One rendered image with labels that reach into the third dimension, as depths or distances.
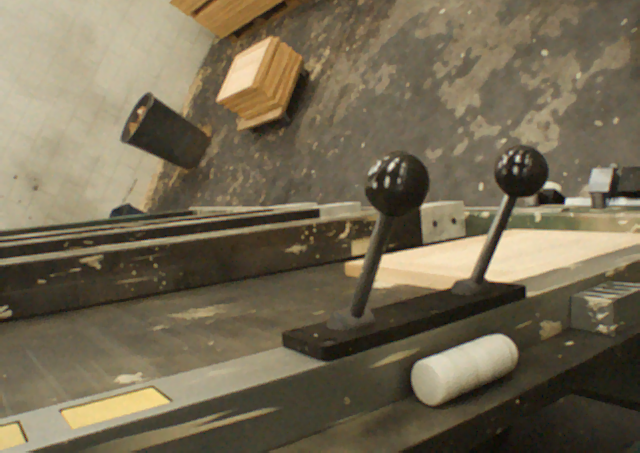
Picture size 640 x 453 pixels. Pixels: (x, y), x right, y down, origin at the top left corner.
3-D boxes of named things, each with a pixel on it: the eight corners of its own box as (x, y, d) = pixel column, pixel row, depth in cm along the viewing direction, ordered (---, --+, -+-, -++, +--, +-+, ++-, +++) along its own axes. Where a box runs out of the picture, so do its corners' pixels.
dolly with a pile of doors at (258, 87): (317, 64, 417) (273, 32, 396) (294, 126, 401) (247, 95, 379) (271, 84, 466) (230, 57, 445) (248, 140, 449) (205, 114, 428)
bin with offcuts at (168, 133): (219, 122, 517) (157, 84, 483) (198, 172, 501) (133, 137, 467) (194, 132, 558) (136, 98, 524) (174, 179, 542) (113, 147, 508)
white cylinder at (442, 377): (444, 412, 34) (522, 376, 39) (442, 366, 34) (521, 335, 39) (410, 400, 37) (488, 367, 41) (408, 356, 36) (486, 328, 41)
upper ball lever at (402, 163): (386, 349, 38) (452, 167, 32) (340, 364, 36) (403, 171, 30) (352, 314, 40) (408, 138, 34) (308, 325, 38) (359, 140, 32)
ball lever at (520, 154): (498, 311, 45) (567, 158, 39) (467, 322, 43) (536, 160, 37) (465, 284, 47) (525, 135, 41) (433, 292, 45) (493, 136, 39)
